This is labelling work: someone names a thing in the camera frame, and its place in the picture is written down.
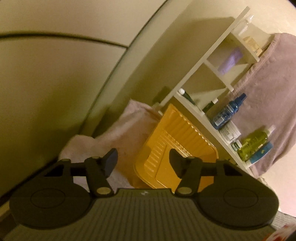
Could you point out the orange plastic basket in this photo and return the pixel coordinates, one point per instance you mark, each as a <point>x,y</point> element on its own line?
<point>174,131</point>

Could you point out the clear dropper bottle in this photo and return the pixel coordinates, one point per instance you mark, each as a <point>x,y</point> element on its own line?
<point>243,25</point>

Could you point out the beige cardboard box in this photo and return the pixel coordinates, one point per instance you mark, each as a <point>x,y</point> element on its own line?
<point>253,45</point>

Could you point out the small black white bottle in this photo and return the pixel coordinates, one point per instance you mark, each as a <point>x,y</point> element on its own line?
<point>210,105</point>

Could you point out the blue white tube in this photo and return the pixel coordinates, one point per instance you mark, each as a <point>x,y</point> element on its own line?
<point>260,153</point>

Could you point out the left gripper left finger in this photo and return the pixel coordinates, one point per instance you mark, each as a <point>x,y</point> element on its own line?
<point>98,170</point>

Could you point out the white cream jar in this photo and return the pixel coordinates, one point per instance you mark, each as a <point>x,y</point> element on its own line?
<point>230,132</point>

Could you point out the purple tube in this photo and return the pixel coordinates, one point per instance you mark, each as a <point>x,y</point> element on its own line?
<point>230,61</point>

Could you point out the blue spray bottle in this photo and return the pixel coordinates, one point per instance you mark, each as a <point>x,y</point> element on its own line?
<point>226,113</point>

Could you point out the green spray bottle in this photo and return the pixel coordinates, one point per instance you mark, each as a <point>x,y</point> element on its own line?
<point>253,143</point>

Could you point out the small green white jar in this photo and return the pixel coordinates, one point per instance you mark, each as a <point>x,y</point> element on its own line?
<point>236,145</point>

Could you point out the cream corner shelf unit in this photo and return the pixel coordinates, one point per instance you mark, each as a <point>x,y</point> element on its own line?
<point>210,41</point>

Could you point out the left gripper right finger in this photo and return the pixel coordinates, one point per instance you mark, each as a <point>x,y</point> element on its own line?
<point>188,169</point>

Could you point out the mauve towel hanging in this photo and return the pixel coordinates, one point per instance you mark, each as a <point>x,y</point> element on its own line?
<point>270,89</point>

